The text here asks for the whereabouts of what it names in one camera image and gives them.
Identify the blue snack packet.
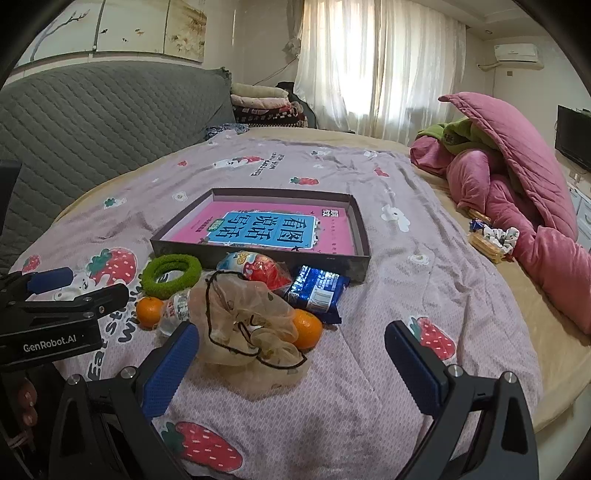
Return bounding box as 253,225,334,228
283,265,351,325

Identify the painted wall panel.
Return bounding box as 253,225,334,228
17,0,207,66

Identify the black television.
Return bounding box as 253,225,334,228
555,105,591,172

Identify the green garment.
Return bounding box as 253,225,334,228
417,118,498,155

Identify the white air conditioner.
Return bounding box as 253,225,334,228
494,43,540,64

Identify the dark shallow box tray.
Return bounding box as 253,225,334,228
150,188,370,283

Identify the orange tangerine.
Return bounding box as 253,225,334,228
135,297,163,330
294,309,324,351

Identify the white sheer curtain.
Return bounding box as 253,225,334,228
294,1,467,145

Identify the pink blue book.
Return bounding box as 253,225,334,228
163,200,356,255

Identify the green fuzzy ring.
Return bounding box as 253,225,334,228
139,253,204,301

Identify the red white snack bowl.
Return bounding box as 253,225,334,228
157,288,190,337

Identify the person's left hand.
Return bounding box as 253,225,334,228
17,378,38,427

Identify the yellow biscuit packet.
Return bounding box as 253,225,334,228
468,232,505,264

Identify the purple strawberry bedsheet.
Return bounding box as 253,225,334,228
12,132,542,479

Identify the beige mesh drawstring bag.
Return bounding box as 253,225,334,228
188,271,310,399

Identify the red blue snack bowl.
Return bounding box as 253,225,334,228
216,250,293,291

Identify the pink quilted comforter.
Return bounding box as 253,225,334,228
410,92,590,334

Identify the white patterned scrunchie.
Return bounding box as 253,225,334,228
483,225,520,255

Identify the grey quilted headboard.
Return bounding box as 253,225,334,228
1,61,235,272

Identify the blue candy wrapper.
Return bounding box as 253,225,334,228
469,219,489,232

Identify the stack of folded blankets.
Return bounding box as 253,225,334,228
230,83,308,128

